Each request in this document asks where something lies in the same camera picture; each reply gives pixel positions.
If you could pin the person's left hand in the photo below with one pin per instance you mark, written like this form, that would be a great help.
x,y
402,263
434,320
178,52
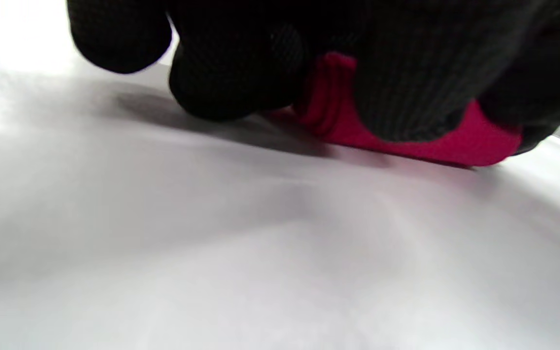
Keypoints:
x,y
406,58

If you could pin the person's right hand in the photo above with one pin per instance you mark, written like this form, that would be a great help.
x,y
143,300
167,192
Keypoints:
x,y
552,87

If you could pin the pink sock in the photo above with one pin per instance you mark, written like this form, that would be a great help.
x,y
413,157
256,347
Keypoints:
x,y
328,97
455,146

